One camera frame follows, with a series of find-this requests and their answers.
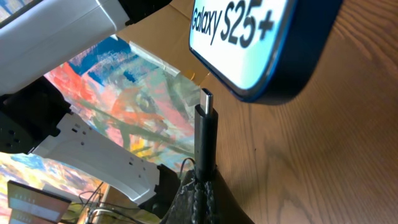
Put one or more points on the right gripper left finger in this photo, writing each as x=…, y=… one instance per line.
x=184, y=208

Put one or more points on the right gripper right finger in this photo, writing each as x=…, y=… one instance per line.
x=222, y=207

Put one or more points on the blue Galaxy smartphone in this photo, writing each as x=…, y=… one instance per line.
x=262, y=51

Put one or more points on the colourful abstract painting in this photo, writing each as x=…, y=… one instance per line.
x=112, y=114

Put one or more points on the small monitor screen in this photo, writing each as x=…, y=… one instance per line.
x=35, y=202

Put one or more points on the brown cardboard board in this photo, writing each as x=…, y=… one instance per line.
x=166, y=34

